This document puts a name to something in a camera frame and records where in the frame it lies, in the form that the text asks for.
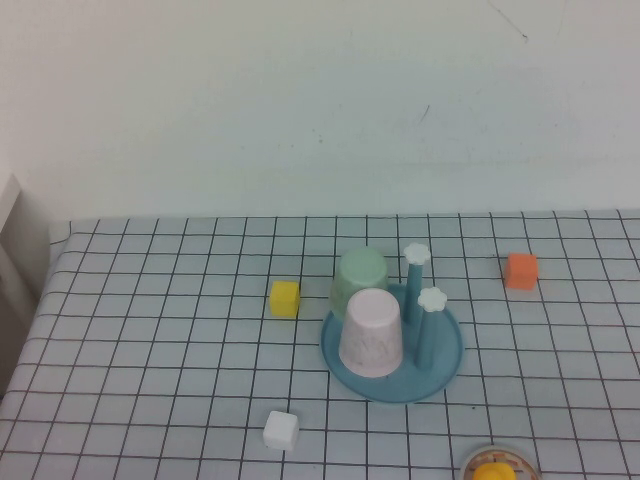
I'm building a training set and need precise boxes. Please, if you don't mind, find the light green cup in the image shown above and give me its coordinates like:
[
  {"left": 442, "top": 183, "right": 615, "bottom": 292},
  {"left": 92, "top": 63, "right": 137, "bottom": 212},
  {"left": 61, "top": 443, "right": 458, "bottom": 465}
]
[{"left": 329, "top": 246, "right": 390, "bottom": 319}]

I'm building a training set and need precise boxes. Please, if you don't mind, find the pink speckled cup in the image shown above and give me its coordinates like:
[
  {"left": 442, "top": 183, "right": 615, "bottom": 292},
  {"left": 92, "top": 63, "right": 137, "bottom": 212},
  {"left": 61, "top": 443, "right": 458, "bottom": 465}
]
[{"left": 338, "top": 288, "right": 404, "bottom": 379}]

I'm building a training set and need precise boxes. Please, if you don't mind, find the blue cup stand with pegs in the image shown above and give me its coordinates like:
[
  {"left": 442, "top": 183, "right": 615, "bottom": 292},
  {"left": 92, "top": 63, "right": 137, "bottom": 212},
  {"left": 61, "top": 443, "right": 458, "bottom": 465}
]
[{"left": 321, "top": 242, "right": 466, "bottom": 404}]

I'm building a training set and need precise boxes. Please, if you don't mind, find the yellow cube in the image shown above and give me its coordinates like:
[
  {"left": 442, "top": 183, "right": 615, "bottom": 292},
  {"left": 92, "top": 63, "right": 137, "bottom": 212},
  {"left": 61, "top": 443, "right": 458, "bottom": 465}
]
[{"left": 270, "top": 280, "right": 302, "bottom": 317}]

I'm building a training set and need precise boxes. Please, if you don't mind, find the white cube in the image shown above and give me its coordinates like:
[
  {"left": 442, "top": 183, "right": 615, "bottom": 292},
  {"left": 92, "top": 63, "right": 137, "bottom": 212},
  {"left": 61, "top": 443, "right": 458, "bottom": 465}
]
[{"left": 263, "top": 410, "right": 300, "bottom": 451}]

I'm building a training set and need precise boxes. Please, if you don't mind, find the orange cube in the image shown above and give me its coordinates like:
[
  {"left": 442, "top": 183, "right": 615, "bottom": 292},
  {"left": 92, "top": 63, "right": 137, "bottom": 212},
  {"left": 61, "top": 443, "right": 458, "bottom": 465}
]
[{"left": 503, "top": 252, "right": 540, "bottom": 290}]

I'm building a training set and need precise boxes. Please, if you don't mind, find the round printed plate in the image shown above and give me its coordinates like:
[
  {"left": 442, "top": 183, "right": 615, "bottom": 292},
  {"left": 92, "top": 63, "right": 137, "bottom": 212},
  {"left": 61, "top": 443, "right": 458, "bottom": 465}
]
[{"left": 459, "top": 443, "right": 541, "bottom": 480}]

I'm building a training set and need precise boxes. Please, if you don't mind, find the white side panel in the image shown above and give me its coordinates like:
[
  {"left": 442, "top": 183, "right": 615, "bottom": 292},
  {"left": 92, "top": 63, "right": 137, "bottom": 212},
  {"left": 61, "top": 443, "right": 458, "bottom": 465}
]
[{"left": 0, "top": 172, "right": 54, "bottom": 401}]

